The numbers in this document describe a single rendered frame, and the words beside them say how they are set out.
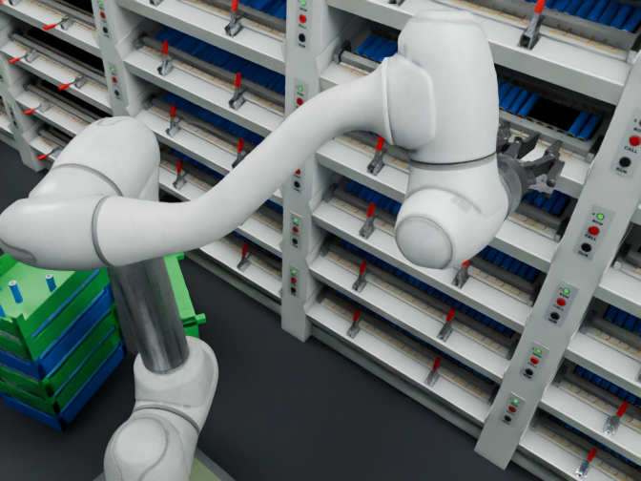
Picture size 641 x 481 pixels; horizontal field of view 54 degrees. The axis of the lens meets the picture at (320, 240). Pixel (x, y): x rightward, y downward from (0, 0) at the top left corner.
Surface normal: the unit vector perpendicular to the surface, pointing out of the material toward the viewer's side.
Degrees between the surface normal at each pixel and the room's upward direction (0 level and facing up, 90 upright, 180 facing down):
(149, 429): 10
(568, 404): 19
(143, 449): 6
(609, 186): 90
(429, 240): 75
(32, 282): 0
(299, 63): 90
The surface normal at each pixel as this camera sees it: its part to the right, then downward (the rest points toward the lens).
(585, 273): -0.60, 0.51
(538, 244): -0.15, -0.53
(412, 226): -0.62, 0.28
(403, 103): -0.35, 0.31
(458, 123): -0.02, 0.40
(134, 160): 0.87, -0.25
